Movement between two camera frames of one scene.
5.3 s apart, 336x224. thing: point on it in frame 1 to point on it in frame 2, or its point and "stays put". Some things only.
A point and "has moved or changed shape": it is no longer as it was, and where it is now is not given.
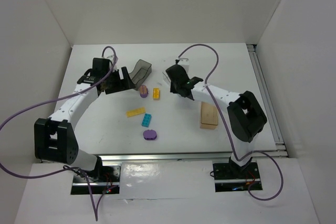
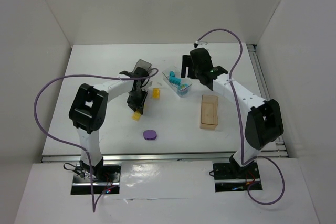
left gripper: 123,79 to 136,98
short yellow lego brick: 156,94 stays put
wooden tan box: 209,116 stays put
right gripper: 175,77 to 191,60
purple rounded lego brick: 149,135 stays put
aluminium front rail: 209,157 stays put
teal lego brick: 146,119 has moved or changed shape
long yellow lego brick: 135,112 has moved or changed shape
